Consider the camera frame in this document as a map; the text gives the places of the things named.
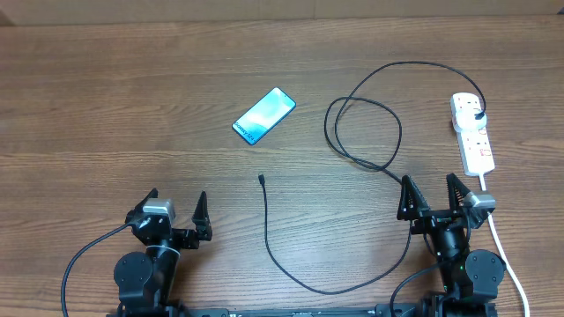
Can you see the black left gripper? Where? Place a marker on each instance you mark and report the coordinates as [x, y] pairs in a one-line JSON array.
[[189, 239]]

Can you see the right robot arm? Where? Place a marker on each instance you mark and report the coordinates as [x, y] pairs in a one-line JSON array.
[[470, 278]]

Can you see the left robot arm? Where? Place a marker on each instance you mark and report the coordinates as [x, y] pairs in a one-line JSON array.
[[145, 279]]

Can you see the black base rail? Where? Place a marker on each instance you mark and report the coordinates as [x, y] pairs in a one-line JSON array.
[[380, 310]]

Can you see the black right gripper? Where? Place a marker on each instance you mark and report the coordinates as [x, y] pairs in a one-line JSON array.
[[428, 217]]

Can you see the blue Samsung smartphone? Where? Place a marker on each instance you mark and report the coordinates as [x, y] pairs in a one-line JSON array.
[[264, 115]]

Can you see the white power strip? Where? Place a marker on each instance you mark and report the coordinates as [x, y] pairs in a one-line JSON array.
[[475, 148]]

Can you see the white charger plug adapter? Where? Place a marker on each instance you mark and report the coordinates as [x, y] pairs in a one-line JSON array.
[[468, 120]]

